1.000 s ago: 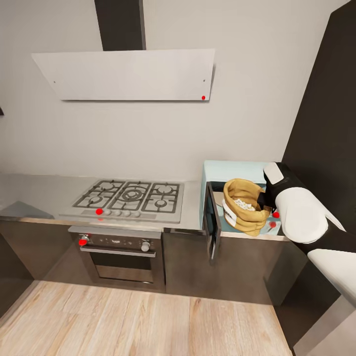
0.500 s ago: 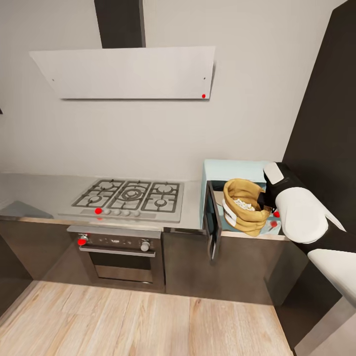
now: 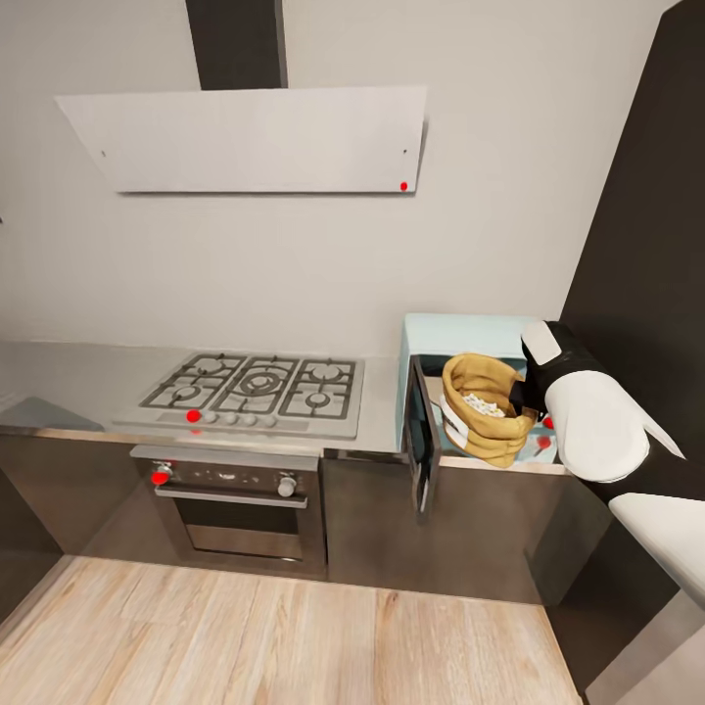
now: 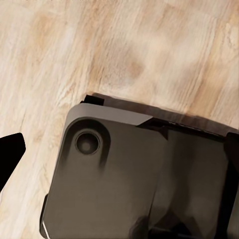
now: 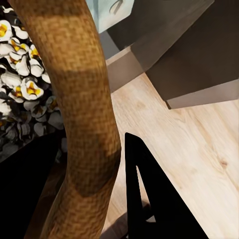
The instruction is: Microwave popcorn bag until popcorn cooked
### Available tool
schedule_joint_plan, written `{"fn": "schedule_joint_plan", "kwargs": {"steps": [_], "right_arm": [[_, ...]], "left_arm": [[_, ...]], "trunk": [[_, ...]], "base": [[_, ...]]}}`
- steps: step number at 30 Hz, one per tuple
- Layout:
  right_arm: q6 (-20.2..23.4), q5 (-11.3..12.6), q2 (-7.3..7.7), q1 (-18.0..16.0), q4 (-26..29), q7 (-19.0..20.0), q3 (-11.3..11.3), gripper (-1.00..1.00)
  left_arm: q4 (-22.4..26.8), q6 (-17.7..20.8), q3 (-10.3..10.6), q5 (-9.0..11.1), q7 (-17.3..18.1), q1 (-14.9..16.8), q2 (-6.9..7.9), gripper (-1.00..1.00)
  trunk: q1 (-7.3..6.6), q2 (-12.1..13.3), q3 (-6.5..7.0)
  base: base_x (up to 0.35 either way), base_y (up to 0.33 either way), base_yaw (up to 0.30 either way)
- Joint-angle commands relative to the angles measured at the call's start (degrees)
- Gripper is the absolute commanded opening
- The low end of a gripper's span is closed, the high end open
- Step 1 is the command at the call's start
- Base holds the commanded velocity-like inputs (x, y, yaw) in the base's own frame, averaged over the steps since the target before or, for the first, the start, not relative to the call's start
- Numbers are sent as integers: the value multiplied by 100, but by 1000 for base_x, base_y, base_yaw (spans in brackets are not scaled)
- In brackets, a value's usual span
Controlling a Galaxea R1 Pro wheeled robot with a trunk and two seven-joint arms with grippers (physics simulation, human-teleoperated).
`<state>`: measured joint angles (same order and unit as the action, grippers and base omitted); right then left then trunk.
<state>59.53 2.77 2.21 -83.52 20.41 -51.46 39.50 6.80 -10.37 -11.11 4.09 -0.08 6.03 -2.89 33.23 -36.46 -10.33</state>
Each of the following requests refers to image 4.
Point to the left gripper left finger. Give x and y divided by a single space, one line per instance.
12 148

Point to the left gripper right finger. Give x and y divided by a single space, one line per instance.
231 148

